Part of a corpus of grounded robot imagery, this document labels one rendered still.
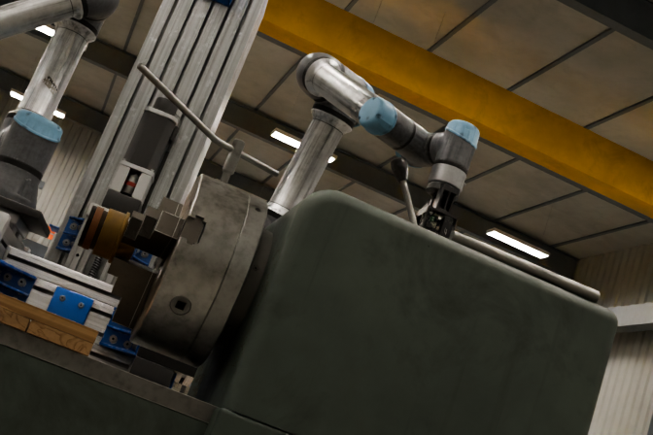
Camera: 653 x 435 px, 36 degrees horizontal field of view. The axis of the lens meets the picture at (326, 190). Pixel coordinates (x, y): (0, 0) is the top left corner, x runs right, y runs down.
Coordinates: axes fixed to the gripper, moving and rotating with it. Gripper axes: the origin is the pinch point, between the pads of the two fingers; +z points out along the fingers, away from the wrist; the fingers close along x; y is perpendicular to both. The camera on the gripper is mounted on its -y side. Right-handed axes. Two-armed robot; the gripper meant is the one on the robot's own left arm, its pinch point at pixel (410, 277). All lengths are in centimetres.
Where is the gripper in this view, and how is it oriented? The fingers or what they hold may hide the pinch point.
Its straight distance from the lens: 214.0
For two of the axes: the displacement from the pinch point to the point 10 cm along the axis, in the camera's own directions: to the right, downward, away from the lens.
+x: 9.0, 3.9, 1.8
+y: 2.7, -2.0, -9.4
